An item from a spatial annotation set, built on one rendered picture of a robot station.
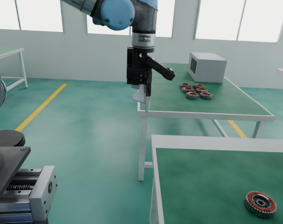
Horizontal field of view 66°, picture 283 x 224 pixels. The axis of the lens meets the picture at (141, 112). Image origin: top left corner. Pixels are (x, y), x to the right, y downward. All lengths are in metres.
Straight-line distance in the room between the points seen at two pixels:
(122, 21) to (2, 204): 0.56
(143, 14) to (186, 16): 4.12
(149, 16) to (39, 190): 0.58
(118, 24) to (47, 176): 0.48
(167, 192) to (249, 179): 0.42
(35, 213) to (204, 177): 0.74
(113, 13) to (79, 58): 4.45
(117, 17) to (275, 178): 1.05
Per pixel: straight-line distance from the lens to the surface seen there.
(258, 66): 5.47
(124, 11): 0.52
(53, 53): 5.10
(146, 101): 0.70
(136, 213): 1.90
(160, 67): 0.72
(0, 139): 1.89
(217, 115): 1.82
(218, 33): 4.98
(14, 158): 0.77
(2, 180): 0.70
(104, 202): 1.98
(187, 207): 0.97
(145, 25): 0.68
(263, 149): 1.50
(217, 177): 1.15
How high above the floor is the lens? 1.46
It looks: 25 degrees down
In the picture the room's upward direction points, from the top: 3 degrees clockwise
